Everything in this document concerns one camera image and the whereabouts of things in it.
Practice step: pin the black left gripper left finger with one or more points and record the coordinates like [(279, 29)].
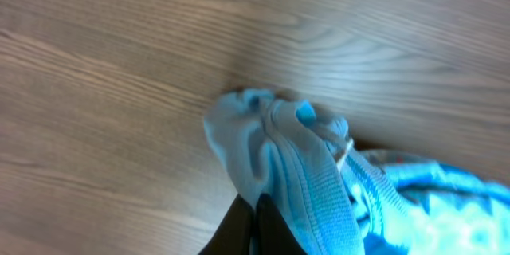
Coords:
[(233, 235)]

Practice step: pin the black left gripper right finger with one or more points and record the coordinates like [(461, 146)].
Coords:
[(273, 236)]

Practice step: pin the light blue printed t-shirt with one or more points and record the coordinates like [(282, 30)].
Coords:
[(335, 199)]

